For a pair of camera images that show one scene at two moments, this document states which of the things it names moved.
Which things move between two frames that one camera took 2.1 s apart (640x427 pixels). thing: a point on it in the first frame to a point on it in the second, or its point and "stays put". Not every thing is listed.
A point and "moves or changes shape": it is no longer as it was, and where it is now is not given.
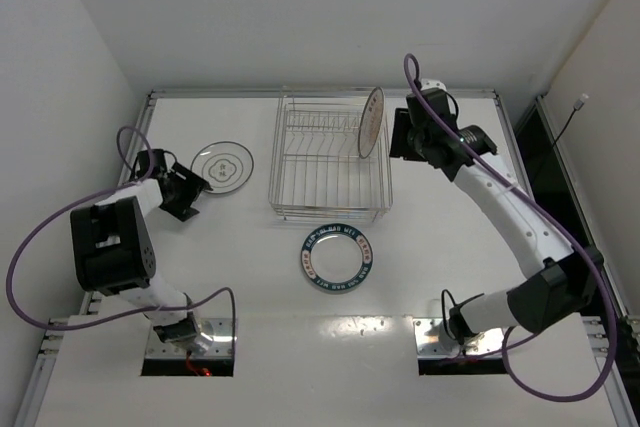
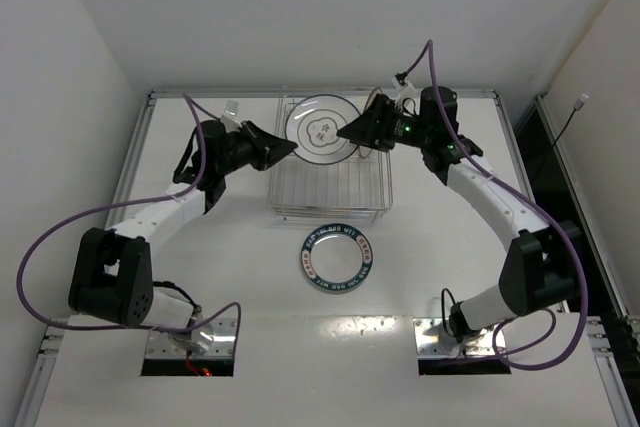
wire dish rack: [317, 171] stays put
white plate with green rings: [226, 166] moves or changes shape
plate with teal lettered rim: [336, 257] stays put
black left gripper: [185, 192] to [256, 145]
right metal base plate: [429, 344] stays put
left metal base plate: [221, 330] stays put
